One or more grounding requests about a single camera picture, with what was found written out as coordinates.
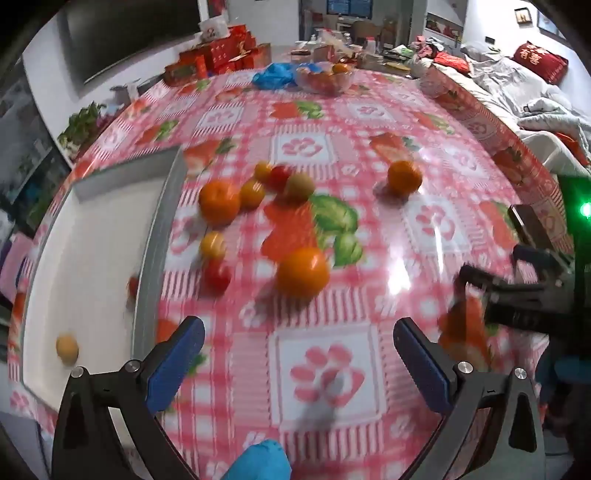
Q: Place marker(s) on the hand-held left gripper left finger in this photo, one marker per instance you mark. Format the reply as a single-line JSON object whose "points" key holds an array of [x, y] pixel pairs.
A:
{"points": [[178, 364]]}

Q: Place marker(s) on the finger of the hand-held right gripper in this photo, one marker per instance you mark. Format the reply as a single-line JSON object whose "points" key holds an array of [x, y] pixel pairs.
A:
{"points": [[521, 304], [547, 261]]}

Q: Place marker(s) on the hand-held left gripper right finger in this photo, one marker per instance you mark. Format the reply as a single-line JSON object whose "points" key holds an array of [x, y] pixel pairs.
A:
{"points": [[422, 369]]}

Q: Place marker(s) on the red cherry tomato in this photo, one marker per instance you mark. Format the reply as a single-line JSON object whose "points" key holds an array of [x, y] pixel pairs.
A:
{"points": [[133, 286], [280, 177], [217, 276]]}

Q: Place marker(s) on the yellow cherry tomato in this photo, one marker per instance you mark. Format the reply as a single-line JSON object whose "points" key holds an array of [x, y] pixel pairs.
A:
{"points": [[212, 244], [263, 170], [67, 348], [252, 193]]}

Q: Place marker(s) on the white rectangular tray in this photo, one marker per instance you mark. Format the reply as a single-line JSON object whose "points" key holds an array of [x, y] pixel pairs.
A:
{"points": [[83, 258]]}

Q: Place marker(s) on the large orange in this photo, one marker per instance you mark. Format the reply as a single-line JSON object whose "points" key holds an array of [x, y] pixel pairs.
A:
{"points": [[302, 272]]}

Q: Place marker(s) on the brown kiwi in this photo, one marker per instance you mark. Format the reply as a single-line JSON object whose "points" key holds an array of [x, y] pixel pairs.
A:
{"points": [[300, 186]]}

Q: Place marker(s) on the person's right hand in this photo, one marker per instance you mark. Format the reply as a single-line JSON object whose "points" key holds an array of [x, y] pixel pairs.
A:
{"points": [[551, 376]]}

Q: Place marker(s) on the person's left hand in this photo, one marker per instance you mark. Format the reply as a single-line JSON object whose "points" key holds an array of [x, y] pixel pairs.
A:
{"points": [[258, 461]]}

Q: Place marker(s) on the white plastic chair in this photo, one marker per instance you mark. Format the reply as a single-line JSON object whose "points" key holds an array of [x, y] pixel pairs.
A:
{"points": [[545, 147]]}

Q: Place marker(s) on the red checkered fruit print tablecloth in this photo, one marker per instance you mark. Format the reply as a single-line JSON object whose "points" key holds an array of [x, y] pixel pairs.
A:
{"points": [[369, 277]]}

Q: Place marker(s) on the grey blanket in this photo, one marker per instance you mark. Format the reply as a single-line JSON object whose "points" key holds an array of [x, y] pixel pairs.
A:
{"points": [[508, 83]]}

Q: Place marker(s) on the red pillow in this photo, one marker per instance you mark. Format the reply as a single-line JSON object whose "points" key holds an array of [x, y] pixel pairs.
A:
{"points": [[540, 62]]}

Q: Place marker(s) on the red cloth bundle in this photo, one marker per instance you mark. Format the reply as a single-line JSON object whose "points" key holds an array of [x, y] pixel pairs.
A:
{"points": [[450, 61]]}

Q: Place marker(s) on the green leafy vegetables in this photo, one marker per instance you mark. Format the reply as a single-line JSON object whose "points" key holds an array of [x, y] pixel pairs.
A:
{"points": [[85, 122]]}

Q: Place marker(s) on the glass door display cabinet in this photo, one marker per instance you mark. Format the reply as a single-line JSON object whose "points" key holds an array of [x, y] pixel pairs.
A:
{"points": [[27, 152]]}

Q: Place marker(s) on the small open white box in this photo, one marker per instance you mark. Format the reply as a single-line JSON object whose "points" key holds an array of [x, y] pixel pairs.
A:
{"points": [[127, 90]]}

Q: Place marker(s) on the clear glass bowl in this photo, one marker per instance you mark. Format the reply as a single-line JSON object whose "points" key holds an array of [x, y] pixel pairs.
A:
{"points": [[325, 87]]}

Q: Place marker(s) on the small orange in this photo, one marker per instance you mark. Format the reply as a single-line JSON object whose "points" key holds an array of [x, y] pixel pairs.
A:
{"points": [[340, 68]]}

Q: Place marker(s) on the heap of small tomatoes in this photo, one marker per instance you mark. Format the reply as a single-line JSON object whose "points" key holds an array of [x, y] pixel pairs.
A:
{"points": [[323, 82]]}

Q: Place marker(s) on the wooden chair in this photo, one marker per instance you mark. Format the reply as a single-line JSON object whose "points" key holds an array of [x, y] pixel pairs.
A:
{"points": [[365, 30]]}

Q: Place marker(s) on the small orange carton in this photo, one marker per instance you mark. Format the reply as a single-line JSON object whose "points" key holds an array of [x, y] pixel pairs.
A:
{"points": [[324, 53]]}

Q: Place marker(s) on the blue plastic bag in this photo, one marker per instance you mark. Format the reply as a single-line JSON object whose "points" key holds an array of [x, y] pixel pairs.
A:
{"points": [[272, 74]]}

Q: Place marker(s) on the stack of red gift boxes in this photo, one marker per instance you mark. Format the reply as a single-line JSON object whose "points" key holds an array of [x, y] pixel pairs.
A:
{"points": [[217, 55]]}

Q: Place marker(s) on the dark window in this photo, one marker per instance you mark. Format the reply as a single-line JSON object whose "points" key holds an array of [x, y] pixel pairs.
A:
{"points": [[348, 7]]}

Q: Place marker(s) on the black television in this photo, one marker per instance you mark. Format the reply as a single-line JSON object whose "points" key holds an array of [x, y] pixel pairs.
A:
{"points": [[129, 32]]}

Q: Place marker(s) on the white paper bag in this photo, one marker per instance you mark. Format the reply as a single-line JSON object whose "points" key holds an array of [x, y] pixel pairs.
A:
{"points": [[213, 28]]}

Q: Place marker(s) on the framed wall picture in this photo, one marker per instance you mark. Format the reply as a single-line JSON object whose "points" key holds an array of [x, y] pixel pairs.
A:
{"points": [[524, 16]]}

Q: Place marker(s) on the wall poster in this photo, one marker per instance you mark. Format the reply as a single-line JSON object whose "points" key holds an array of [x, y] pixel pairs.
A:
{"points": [[441, 23]]}

